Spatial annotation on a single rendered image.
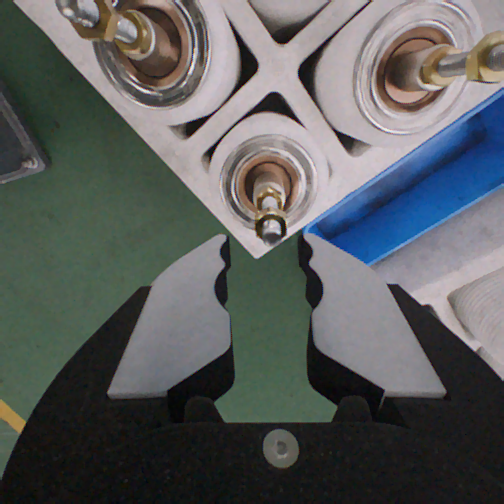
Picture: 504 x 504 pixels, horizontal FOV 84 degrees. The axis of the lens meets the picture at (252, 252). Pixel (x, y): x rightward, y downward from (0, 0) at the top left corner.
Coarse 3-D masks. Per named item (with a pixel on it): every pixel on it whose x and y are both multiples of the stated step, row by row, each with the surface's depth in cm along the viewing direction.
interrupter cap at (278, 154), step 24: (240, 144) 20; (264, 144) 20; (288, 144) 20; (240, 168) 21; (264, 168) 21; (288, 168) 21; (312, 168) 21; (240, 192) 22; (288, 192) 22; (312, 192) 21; (240, 216) 23; (288, 216) 23
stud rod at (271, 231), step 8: (264, 200) 18; (272, 200) 17; (264, 208) 17; (264, 224) 14; (272, 224) 14; (264, 232) 14; (272, 232) 13; (280, 232) 14; (264, 240) 14; (272, 240) 14; (280, 240) 14
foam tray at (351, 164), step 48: (48, 0) 22; (240, 0) 22; (336, 0) 22; (240, 48) 32; (288, 48) 23; (240, 96) 25; (288, 96) 25; (480, 96) 24; (192, 144) 27; (336, 144) 27; (336, 192) 29; (240, 240) 32
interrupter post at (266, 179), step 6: (264, 174) 21; (270, 174) 21; (276, 174) 21; (258, 180) 20; (264, 180) 19; (270, 180) 19; (276, 180) 20; (258, 186) 19; (264, 186) 19; (270, 186) 19; (276, 186) 19; (282, 186) 20; (258, 192) 19; (282, 192) 19
